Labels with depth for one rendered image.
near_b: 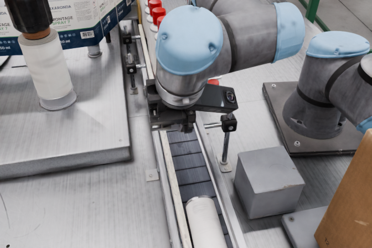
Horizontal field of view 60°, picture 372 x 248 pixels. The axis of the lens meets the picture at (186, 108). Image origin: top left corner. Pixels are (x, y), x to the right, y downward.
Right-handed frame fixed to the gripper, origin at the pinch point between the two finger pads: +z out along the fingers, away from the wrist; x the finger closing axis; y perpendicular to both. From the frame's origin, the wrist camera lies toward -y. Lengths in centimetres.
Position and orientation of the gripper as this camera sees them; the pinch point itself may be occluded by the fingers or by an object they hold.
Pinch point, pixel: (181, 122)
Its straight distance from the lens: 69.2
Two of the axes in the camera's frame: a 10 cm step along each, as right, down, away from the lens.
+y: -9.8, 1.3, -1.5
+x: 1.8, 9.3, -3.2
